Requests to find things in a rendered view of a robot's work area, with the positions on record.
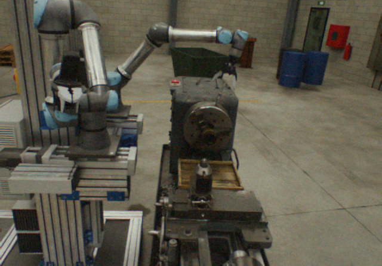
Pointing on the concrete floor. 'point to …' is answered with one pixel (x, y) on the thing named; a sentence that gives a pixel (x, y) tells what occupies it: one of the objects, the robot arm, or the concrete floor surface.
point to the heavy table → (247, 53)
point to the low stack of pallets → (7, 55)
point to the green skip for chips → (197, 62)
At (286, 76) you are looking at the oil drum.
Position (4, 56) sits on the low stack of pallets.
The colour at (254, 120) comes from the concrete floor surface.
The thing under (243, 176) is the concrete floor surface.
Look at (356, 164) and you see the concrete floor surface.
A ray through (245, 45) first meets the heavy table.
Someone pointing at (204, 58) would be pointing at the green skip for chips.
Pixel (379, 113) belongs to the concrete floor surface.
